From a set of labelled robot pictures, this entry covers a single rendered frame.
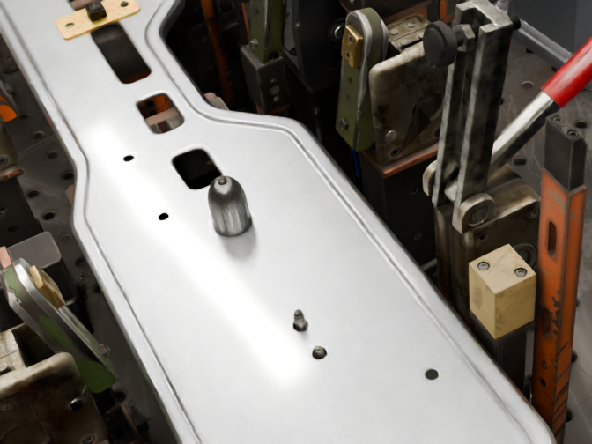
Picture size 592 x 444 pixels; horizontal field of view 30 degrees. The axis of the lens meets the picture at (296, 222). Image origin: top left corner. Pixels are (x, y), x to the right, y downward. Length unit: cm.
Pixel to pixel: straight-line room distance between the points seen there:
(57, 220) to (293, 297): 60
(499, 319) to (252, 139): 31
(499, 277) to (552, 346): 8
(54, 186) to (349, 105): 58
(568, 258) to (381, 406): 17
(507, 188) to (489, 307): 11
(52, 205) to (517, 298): 78
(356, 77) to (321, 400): 29
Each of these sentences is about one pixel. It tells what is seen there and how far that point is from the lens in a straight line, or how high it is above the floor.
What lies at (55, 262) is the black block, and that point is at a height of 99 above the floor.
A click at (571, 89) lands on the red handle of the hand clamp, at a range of 81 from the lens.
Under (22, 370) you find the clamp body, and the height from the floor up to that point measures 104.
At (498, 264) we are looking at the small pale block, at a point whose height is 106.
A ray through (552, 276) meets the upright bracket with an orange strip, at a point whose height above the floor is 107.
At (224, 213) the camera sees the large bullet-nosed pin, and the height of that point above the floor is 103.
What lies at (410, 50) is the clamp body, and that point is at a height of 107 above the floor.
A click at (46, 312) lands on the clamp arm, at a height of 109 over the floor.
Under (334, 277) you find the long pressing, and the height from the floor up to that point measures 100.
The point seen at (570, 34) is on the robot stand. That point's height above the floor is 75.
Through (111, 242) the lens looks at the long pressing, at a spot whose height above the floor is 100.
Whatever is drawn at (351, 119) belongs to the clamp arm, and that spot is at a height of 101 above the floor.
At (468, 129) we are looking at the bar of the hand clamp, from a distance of 76.
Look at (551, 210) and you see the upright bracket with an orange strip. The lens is 72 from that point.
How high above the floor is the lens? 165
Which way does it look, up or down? 47 degrees down
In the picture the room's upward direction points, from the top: 11 degrees counter-clockwise
